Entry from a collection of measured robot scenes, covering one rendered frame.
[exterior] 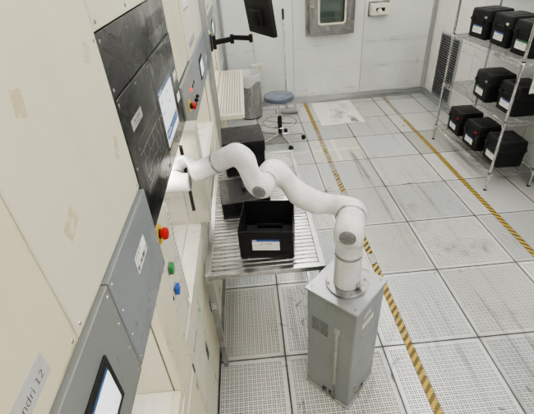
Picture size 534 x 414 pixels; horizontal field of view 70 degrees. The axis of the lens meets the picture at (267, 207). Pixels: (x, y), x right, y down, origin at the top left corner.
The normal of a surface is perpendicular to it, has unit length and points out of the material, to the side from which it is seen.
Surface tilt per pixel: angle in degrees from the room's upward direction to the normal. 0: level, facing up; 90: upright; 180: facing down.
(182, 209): 90
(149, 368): 90
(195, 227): 0
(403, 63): 90
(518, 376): 0
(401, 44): 90
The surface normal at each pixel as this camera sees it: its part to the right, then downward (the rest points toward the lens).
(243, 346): -0.07, -0.82
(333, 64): 0.07, 0.56
